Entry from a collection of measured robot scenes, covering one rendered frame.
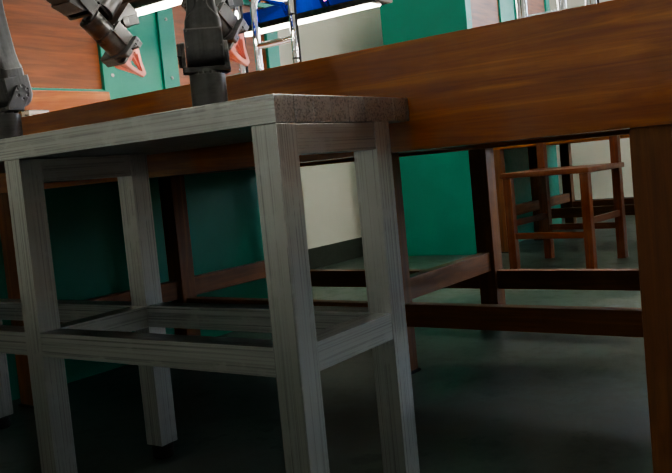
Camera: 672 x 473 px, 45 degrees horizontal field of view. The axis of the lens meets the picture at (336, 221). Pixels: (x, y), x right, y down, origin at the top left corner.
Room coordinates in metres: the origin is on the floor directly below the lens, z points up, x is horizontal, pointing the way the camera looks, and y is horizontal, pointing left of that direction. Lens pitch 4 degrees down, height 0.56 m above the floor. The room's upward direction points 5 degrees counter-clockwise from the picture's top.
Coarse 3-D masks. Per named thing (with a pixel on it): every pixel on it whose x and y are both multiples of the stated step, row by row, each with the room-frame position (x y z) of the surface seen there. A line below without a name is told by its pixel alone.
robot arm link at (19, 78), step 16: (0, 0) 1.77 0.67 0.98; (0, 16) 1.76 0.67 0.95; (0, 32) 1.76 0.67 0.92; (0, 48) 1.76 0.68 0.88; (0, 64) 1.75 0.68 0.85; (16, 64) 1.78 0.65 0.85; (0, 80) 1.75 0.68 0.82; (16, 80) 1.77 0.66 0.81; (0, 96) 1.77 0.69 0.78; (32, 96) 1.80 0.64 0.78
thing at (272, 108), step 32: (256, 96) 1.12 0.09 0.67; (288, 96) 1.13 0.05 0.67; (320, 96) 1.19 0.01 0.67; (352, 96) 1.26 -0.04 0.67; (96, 128) 1.31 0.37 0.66; (128, 128) 1.27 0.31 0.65; (160, 128) 1.23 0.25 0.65; (192, 128) 1.19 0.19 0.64; (224, 128) 1.15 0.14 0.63; (0, 160) 1.46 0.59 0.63
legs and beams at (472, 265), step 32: (640, 128) 1.18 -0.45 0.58; (480, 160) 2.59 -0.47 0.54; (640, 160) 1.18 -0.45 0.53; (160, 192) 2.64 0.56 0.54; (480, 192) 2.59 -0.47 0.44; (640, 192) 1.18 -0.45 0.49; (0, 224) 2.18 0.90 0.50; (480, 224) 2.60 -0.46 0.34; (640, 224) 1.19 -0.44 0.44; (480, 256) 2.53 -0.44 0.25; (640, 256) 1.19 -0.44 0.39; (192, 288) 2.65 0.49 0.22; (416, 288) 2.21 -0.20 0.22; (480, 288) 2.61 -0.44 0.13; (512, 288) 2.56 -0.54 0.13; (544, 288) 2.49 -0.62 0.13; (576, 288) 2.43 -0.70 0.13; (608, 288) 2.37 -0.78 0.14; (640, 288) 1.19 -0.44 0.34; (416, 320) 2.11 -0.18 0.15; (448, 320) 2.05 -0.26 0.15; (480, 320) 1.99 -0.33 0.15; (512, 320) 1.94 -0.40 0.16; (544, 320) 1.90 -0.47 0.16; (576, 320) 1.85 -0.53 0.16; (608, 320) 1.81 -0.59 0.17; (640, 320) 1.76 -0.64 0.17; (416, 352) 2.16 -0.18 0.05
